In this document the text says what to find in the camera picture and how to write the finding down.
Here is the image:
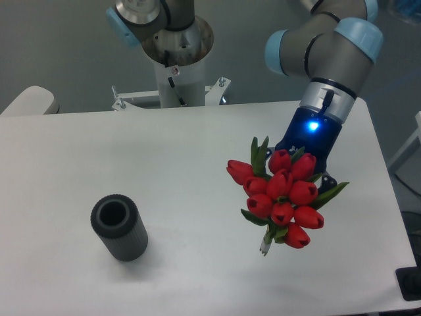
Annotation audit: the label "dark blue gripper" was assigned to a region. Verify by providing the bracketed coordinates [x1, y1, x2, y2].
[266, 107, 342, 196]

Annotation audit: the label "red tulip bouquet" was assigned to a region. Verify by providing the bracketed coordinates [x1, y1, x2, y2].
[226, 138, 348, 255]

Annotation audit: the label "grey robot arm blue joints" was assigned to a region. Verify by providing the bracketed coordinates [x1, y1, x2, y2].
[106, 1, 384, 123]

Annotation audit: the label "white furniture at right edge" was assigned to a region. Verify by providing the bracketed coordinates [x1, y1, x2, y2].
[387, 112, 420, 174]

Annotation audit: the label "black device at table edge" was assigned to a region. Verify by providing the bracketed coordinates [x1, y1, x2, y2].
[395, 267, 420, 302]

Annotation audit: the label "dark grey ribbed vase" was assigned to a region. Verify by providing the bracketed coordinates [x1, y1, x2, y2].
[90, 194, 149, 261]

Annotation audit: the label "beige chair back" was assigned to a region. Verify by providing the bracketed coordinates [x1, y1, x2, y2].
[1, 86, 60, 117]

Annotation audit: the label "white metal base frame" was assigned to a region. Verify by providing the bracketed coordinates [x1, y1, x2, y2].
[112, 77, 232, 111]

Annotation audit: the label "black cable on pedestal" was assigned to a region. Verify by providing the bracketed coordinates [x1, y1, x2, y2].
[166, 76, 187, 108]

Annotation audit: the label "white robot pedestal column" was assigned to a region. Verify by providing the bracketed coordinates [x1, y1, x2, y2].
[141, 16, 215, 108]

